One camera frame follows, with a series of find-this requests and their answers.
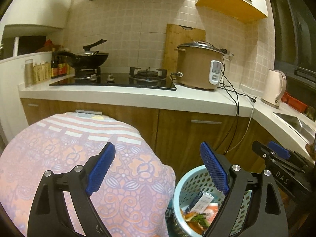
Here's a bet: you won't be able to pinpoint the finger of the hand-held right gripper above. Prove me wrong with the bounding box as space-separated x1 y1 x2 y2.
269 141 291 159
252 141 307 172

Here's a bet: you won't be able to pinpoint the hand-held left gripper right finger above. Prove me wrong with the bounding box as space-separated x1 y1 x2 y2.
199 142 289 237

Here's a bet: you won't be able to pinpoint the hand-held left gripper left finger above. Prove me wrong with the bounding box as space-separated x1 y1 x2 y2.
27 142 116 237

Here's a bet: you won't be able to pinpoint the light blue plastic basket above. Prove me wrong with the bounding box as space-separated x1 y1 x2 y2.
172 165 253 237

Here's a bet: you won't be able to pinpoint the white printed carton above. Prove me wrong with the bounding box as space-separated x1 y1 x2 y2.
189 190 213 213

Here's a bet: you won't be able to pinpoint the orange snack packet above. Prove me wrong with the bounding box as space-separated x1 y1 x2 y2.
206 203 222 228

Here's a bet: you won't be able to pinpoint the food scraps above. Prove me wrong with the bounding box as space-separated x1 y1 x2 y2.
165 206 216 237

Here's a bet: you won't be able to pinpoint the steel sink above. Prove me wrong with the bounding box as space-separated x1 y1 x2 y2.
273 112 316 146

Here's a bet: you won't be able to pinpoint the floral striped tablecloth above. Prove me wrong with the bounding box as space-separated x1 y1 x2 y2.
0 112 176 237

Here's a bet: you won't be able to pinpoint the red plastic tray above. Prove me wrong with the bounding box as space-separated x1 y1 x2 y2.
281 91 308 113

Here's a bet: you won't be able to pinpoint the white electric kettle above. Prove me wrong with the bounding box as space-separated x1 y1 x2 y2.
261 69 287 109

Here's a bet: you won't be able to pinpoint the wooden kitchen cabinet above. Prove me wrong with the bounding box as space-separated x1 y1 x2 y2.
20 97 304 171

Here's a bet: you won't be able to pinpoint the black glass gas stove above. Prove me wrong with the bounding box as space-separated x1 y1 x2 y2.
49 72 177 91

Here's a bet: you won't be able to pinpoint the black burner grate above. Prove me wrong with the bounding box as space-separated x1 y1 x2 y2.
74 67 102 80
129 67 167 82

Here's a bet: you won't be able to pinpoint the brown rice cooker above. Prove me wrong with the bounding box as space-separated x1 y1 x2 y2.
170 41 226 91

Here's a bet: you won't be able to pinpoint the dark sauce bottle red label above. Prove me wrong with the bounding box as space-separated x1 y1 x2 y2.
58 54 69 77

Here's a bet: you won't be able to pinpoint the black wok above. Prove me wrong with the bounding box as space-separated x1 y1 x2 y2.
57 51 109 69

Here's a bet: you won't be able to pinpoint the yellow utensil basket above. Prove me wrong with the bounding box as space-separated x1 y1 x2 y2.
33 63 52 84

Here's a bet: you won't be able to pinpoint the dark sauce bottle yellow label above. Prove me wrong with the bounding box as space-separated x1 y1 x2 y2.
51 51 59 79

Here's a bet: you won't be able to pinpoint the dark window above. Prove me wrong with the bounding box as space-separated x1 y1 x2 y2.
268 0 316 87

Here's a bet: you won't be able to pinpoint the black wok lid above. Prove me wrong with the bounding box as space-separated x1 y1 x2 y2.
75 39 109 56

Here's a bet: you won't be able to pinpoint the beige cylindrical canister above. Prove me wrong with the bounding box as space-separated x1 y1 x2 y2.
24 59 34 88

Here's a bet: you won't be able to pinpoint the wooden cutting board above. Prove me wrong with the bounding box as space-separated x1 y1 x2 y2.
164 23 206 76

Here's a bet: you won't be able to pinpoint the white power cable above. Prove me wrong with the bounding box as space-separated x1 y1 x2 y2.
223 84 256 153

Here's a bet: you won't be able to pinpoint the black power cable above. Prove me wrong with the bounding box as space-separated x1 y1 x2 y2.
219 57 258 155

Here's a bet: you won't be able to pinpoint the yellow wall cabinet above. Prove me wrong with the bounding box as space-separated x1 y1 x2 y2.
195 0 269 24

